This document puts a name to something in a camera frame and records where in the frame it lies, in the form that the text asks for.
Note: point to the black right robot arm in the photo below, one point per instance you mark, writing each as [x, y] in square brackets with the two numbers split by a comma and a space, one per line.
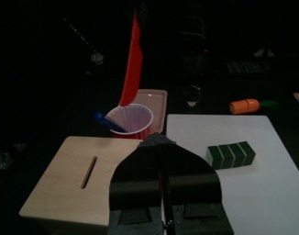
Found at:
[196, 61]

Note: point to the dark green toy sushi roll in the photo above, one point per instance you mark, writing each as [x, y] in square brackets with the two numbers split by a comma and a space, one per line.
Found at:
[232, 155]

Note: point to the blue toy knife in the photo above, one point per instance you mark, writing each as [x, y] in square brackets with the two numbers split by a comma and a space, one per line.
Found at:
[109, 123]

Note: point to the orange toy carrot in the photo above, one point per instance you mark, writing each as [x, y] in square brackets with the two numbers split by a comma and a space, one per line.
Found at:
[248, 106]

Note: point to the white rectangular plate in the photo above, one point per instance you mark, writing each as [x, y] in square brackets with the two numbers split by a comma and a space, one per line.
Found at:
[254, 189]

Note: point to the wooden cutting board with slot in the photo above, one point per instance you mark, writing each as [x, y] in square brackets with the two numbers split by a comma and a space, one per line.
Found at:
[73, 180]

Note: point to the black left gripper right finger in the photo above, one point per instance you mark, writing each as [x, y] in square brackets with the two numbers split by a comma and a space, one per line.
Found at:
[193, 183]

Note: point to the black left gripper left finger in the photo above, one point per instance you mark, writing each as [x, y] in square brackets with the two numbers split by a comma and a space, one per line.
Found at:
[136, 180]

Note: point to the red plastic cup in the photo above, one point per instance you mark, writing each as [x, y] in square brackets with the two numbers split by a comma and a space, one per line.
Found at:
[132, 120]

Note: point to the pink plastic tray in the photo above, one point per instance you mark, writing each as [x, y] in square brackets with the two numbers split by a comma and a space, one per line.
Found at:
[156, 105]

